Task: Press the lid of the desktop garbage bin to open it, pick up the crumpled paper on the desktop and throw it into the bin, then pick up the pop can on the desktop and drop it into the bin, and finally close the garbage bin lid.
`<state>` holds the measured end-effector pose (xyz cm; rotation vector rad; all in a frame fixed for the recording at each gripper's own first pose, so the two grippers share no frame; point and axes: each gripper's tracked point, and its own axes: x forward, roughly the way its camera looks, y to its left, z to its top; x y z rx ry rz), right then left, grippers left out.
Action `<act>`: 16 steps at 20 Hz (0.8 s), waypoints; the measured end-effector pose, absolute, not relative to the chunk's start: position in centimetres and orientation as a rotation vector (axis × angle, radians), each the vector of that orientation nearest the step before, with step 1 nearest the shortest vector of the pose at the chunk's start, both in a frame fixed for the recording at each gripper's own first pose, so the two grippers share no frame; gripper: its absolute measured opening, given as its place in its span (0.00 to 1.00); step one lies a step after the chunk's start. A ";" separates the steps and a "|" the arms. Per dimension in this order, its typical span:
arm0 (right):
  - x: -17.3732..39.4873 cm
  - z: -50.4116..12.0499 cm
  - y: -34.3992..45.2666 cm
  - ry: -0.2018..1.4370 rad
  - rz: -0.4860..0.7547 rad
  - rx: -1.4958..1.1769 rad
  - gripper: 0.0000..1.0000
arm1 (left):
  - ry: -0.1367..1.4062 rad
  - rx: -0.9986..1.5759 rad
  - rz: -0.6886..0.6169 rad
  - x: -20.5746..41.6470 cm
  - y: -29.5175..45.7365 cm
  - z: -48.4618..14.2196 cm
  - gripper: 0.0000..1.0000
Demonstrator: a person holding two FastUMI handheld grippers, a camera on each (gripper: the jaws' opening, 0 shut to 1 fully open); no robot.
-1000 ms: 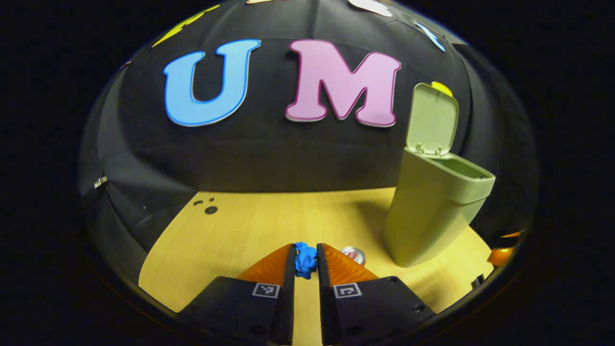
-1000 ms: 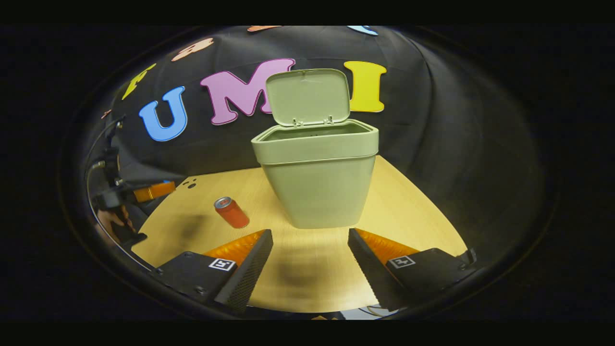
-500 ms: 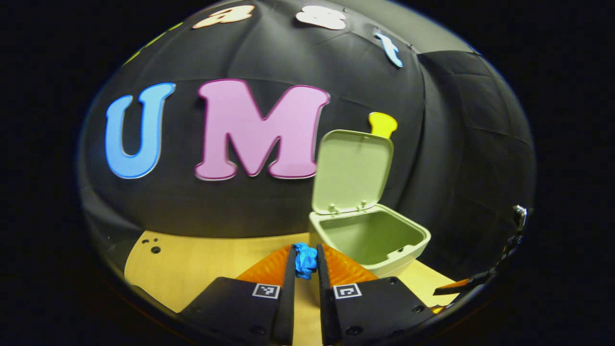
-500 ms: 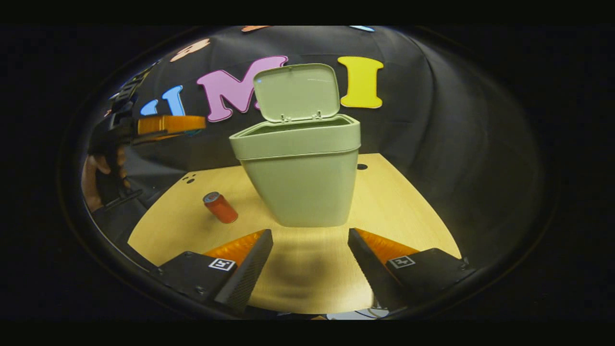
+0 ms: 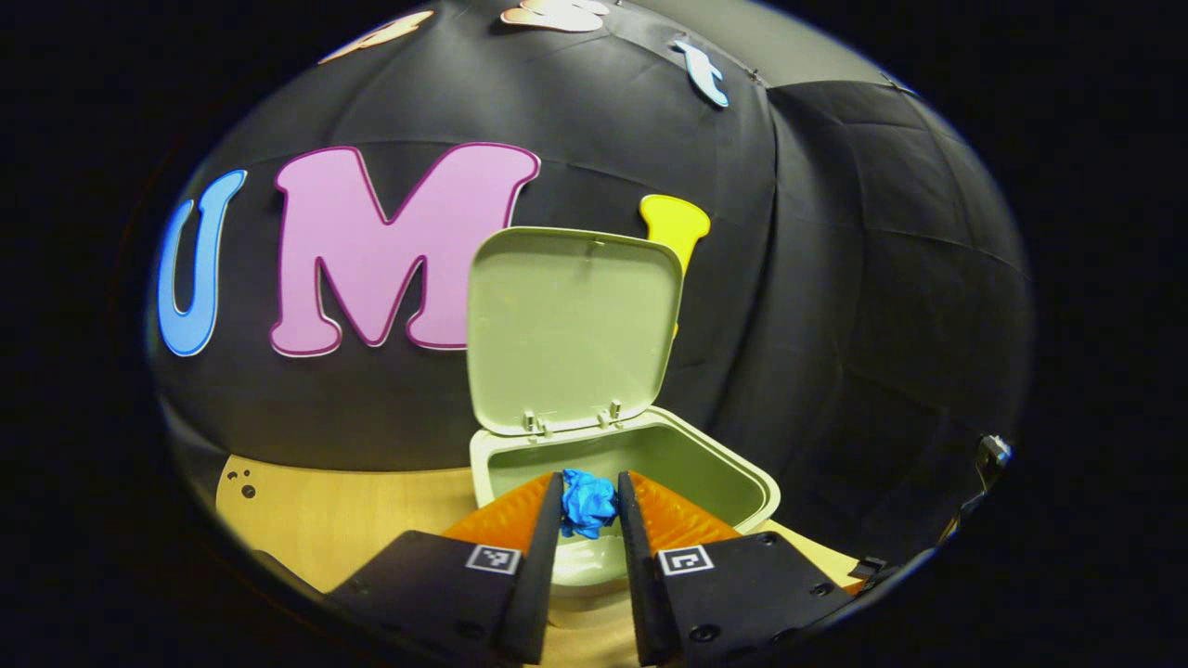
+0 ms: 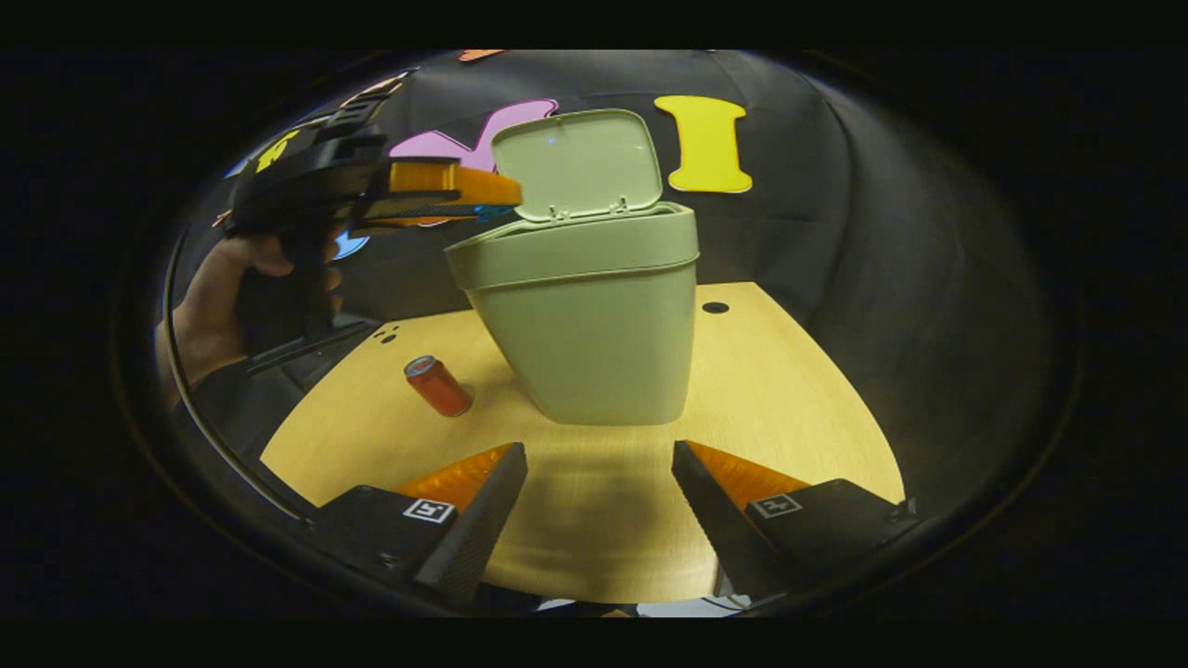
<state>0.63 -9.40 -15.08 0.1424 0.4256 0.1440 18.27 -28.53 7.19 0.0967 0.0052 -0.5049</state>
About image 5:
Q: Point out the blue paper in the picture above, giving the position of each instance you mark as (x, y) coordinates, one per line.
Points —
(587, 506)

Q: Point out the small metal clip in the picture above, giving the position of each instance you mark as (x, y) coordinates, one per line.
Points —
(993, 452)

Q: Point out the pale green garbage bin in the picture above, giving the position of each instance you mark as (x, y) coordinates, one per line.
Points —
(566, 334)

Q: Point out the black desk clamp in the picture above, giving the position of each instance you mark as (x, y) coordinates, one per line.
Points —
(868, 566)

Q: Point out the wooden desktop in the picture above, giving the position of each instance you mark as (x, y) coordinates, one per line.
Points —
(353, 520)

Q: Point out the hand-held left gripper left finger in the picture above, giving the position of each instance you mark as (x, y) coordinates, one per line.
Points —
(538, 575)

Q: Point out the black backdrop cloth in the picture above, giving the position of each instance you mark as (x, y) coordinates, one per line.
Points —
(835, 278)

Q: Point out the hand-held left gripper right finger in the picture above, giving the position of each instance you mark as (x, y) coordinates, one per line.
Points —
(640, 575)

